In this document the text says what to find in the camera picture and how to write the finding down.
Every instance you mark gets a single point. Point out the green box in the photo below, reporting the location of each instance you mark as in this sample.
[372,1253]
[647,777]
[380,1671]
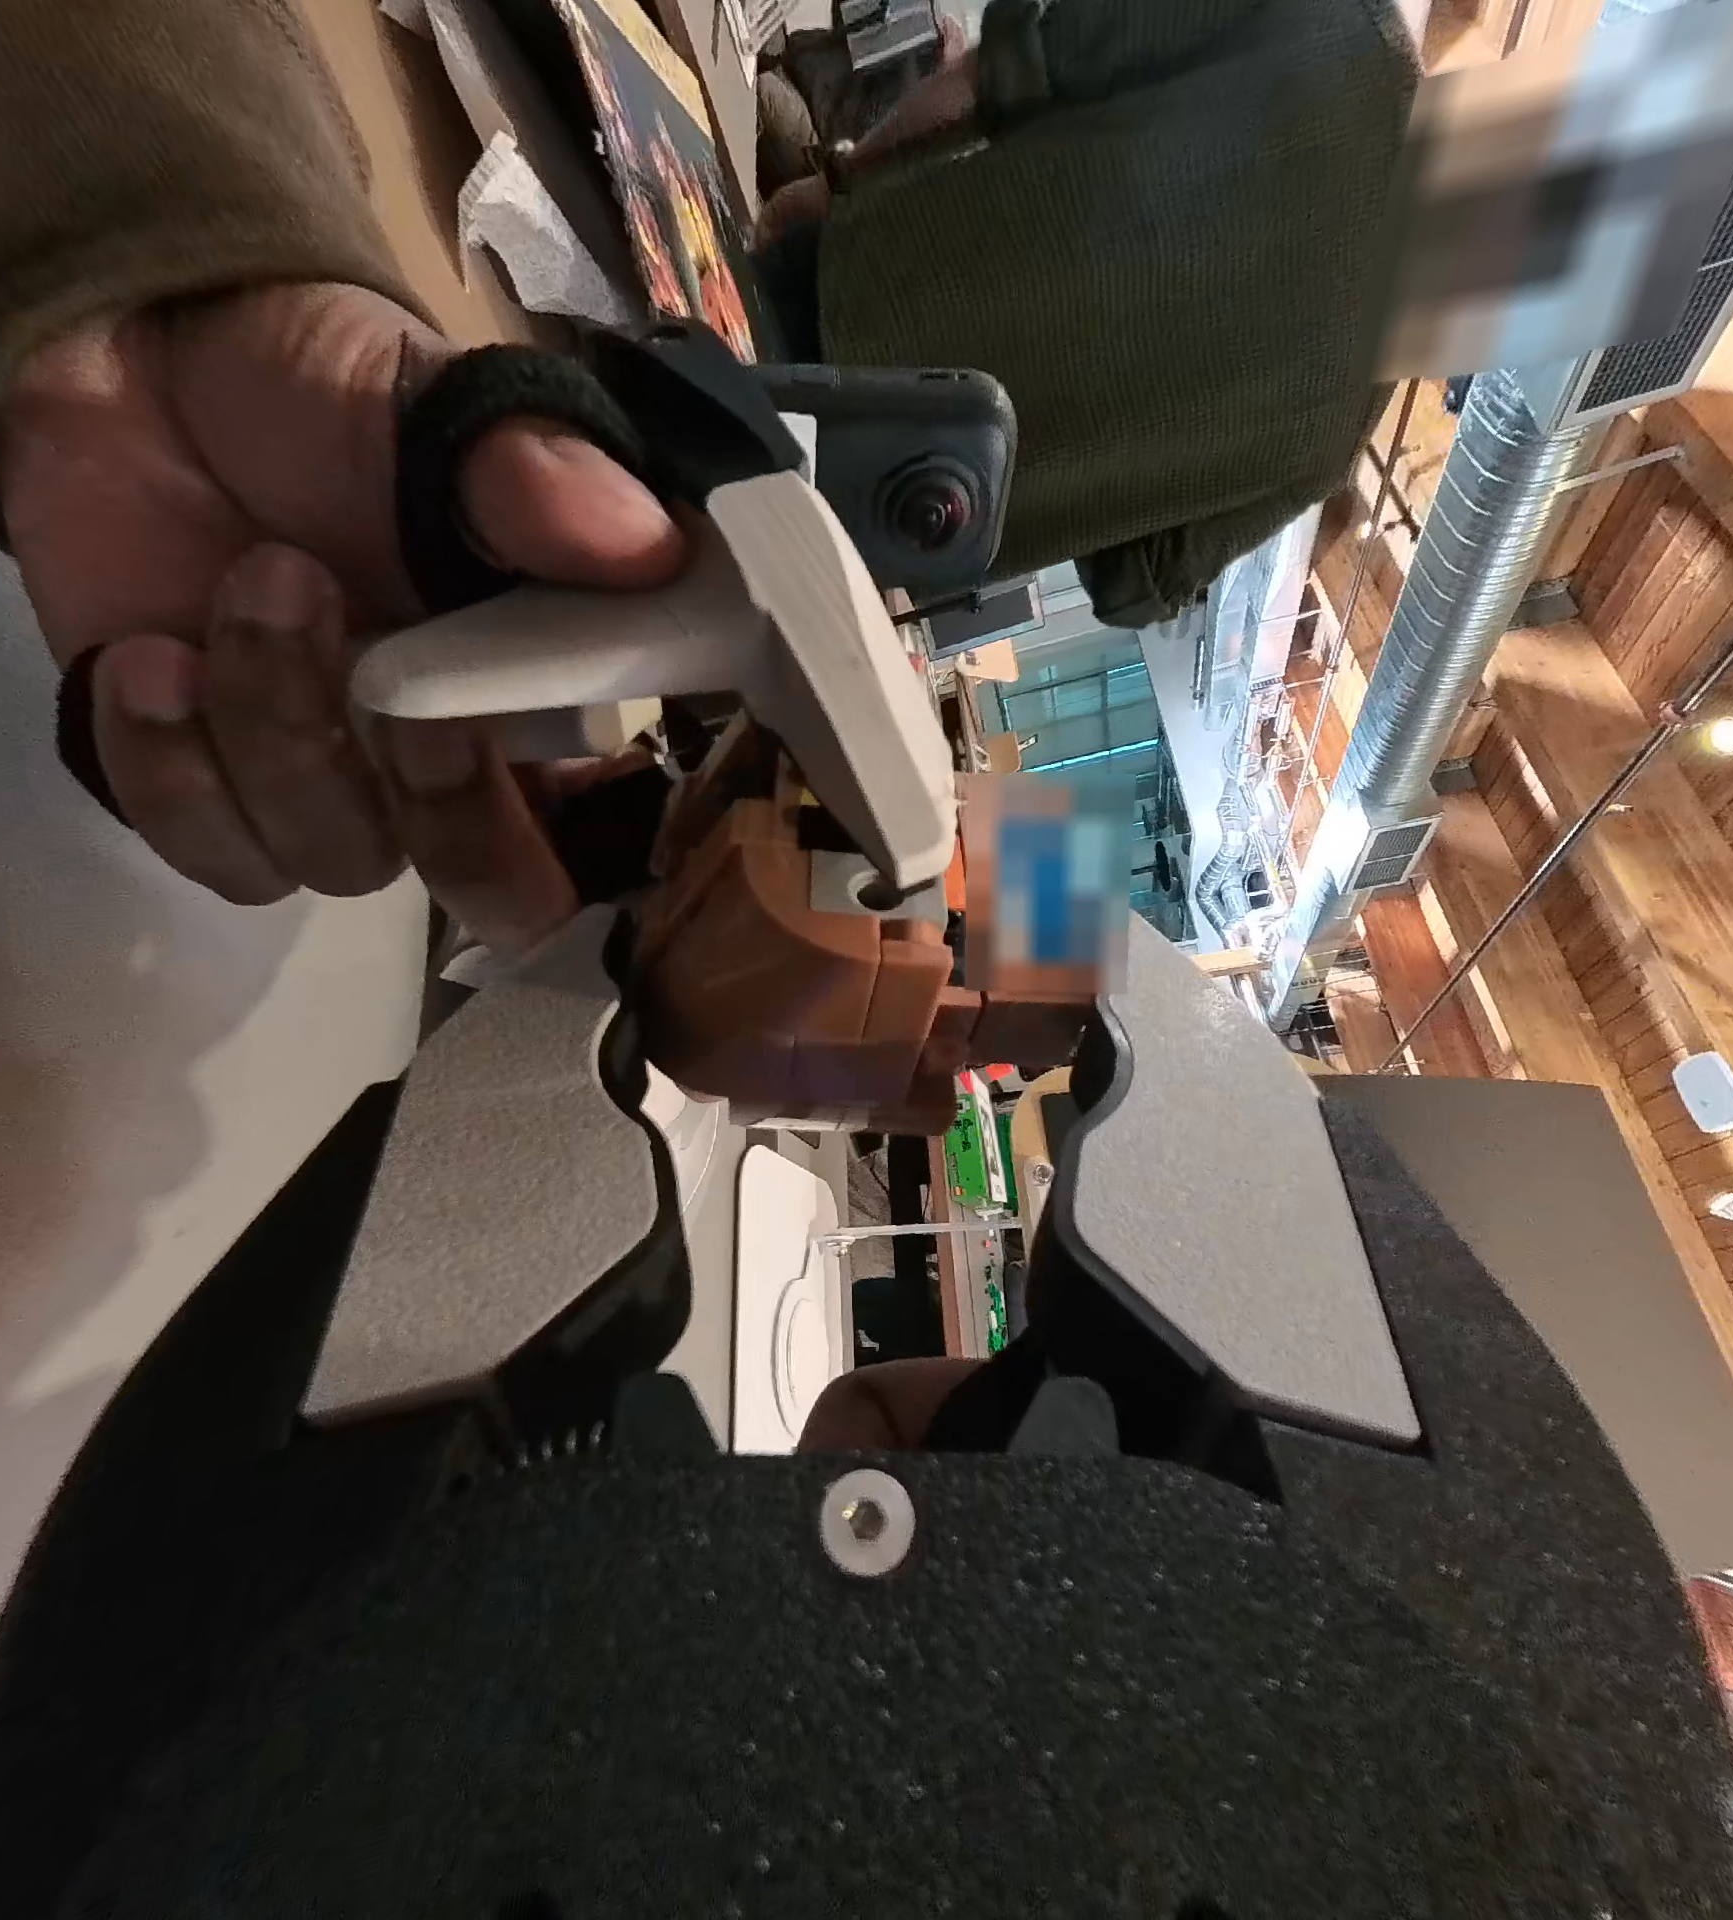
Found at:
[979,1154]

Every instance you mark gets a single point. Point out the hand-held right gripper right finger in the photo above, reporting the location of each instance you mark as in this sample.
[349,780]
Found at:
[1226,1215]

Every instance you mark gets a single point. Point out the person's left forearm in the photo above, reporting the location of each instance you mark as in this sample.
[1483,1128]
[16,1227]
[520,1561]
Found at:
[100,150]

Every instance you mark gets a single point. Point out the brown toy brick model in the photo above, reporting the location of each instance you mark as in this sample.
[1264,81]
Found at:
[791,975]

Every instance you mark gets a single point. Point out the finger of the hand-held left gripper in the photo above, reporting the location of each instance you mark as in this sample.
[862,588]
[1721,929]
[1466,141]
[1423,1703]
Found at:
[837,660]

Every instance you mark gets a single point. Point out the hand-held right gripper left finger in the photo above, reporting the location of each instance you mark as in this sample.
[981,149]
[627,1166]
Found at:
[492,1200]

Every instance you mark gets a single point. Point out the person's left hand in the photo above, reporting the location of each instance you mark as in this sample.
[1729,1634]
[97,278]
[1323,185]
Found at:
[208,451]

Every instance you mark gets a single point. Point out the crumpled white paper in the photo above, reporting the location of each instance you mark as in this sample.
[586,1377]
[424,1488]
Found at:
[538,240]

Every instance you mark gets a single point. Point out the grey desk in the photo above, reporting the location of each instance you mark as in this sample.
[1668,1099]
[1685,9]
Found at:
[86,1125]

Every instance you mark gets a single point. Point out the metal air vent grille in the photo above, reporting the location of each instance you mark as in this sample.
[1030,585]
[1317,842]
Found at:
[1721,255]

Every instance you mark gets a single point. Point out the white access point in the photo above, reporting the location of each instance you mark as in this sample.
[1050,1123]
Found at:
[1712,1092]

